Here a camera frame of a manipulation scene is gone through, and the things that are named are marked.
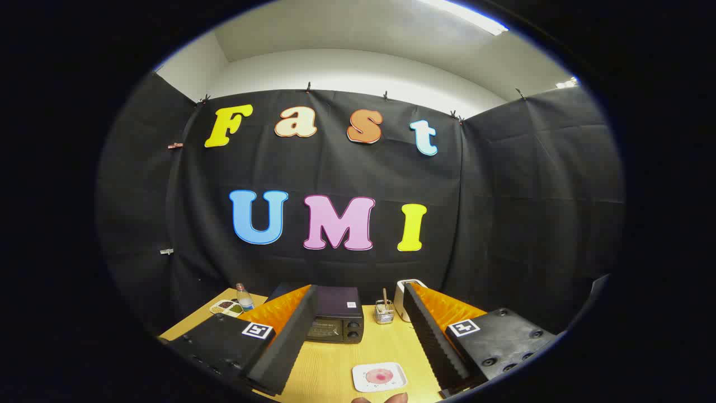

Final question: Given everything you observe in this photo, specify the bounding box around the clear water bottle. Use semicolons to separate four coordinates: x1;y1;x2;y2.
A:
235;283;255;312

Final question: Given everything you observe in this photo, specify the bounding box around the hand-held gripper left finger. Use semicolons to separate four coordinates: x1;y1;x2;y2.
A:
158;284;319;397

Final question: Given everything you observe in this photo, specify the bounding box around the black toaster oven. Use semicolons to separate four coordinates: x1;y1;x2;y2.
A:
267;282;365;344

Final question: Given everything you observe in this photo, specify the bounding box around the white square plate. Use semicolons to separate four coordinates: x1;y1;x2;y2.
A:
352;362;408;393

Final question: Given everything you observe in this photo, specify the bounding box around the divided snack dish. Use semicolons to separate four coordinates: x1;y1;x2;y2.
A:
210;299;244;318

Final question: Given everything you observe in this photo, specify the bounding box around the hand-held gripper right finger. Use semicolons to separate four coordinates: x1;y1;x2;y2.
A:
403;282;558;399

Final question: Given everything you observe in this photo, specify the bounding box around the white bread toaster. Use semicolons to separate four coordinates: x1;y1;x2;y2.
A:
394;279;428;322

